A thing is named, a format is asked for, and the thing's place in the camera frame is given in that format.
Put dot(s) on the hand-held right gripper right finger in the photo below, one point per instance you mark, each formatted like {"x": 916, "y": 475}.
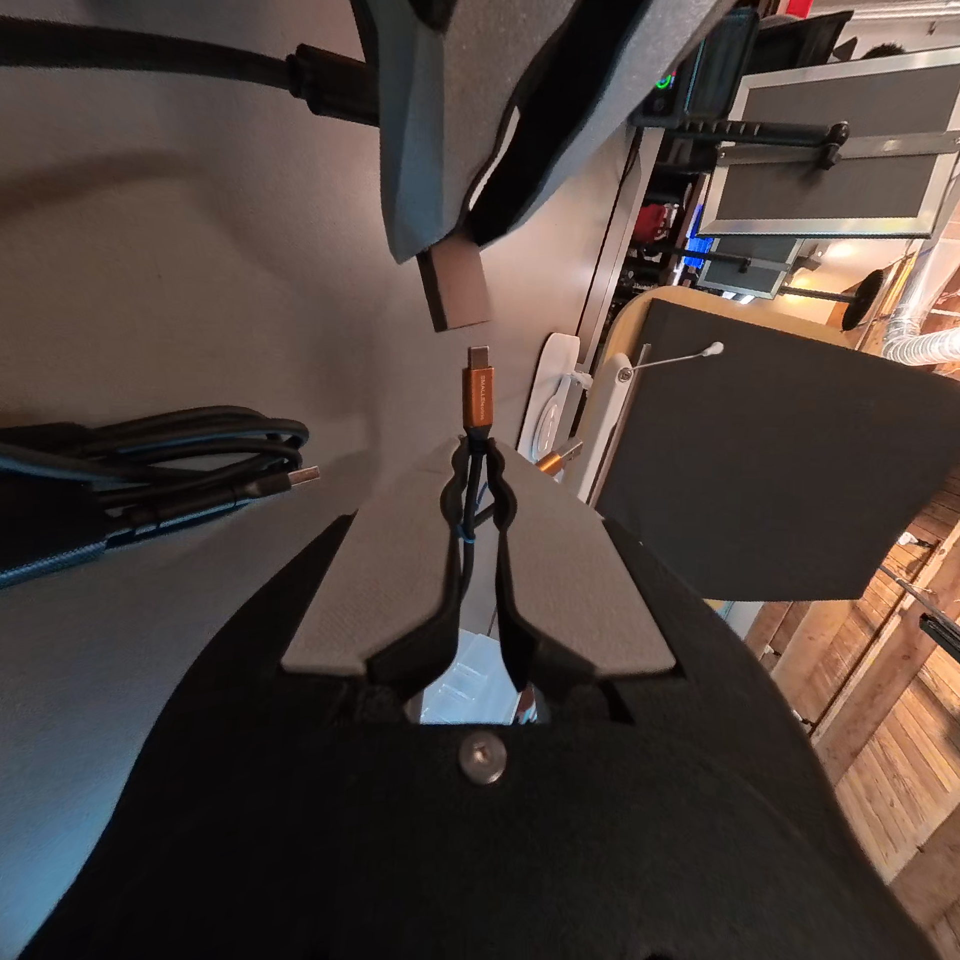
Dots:
{"x": 585, "y": 585}

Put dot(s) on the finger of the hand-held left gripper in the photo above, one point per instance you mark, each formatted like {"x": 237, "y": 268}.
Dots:
{"x": 450, "y": 112}
{"x": 615, "y": 90}

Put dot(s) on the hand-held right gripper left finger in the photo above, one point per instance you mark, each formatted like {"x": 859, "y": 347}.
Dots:
{"x": 375, "y": 585}

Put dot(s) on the black charging case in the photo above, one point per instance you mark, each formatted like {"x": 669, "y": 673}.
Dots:
{"x": 720, "y": 67}

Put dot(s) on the red storage bin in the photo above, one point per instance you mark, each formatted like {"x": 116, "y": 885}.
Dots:
{"x": 654, "y": 221}

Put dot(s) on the black board with wooden rim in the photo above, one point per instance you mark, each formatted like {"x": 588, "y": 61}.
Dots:
{"x": 750, "y": 465}

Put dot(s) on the white board ledge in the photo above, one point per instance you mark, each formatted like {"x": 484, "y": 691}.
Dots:
{"x": 611, "y": 382}

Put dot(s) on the white stand base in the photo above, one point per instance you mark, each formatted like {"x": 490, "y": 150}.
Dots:
{"x": 547, "y": 375}

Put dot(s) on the small grey framed panel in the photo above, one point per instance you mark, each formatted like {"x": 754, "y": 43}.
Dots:
{"x": 742, "y": 270}

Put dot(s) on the black round lamp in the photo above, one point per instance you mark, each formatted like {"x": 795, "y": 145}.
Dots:
{"x": 862, "y": 300}

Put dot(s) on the grey panel with silver frame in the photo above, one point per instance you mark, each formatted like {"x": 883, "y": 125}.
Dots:
{"x": 825, "y": 187}

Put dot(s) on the silver ventilation duct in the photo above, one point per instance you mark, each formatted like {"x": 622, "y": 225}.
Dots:
{"x": 926, "y": 345}

